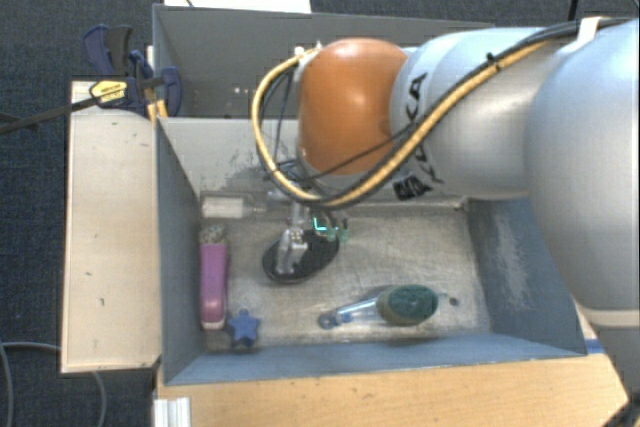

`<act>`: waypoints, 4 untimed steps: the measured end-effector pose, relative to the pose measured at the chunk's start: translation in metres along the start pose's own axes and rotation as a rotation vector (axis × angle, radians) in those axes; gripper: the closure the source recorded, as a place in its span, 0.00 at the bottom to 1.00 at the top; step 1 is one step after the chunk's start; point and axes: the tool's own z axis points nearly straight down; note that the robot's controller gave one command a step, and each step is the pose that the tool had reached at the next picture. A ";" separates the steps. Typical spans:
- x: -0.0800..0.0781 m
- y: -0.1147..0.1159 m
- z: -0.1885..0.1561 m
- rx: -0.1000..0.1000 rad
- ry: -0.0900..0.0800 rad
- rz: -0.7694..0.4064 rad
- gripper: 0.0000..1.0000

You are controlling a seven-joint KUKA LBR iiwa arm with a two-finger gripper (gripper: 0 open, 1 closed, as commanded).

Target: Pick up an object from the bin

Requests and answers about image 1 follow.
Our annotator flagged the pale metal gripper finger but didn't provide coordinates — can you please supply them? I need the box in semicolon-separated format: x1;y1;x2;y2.
275;228;295;275
290;232;310;268

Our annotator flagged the black oval disc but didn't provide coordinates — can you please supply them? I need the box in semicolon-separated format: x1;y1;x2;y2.
261;230;342;286

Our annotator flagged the speckled grey ball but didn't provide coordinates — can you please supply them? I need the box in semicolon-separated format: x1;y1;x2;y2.
199;223;228;246

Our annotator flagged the clear plastic bottle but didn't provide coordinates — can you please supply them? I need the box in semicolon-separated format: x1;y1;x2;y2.
199;193;282;221

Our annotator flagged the blue star toy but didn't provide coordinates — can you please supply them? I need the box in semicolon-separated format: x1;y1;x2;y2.
224;308;263;349

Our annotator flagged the grey metal bin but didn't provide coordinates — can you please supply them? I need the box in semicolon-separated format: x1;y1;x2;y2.
151;3;589;388

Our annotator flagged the pale wood flat board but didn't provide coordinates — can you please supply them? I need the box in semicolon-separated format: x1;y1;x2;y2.
60;80;164;374

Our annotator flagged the green scrubber with clear handle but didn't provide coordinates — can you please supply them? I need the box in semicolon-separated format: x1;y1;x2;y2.
317;283;441;331

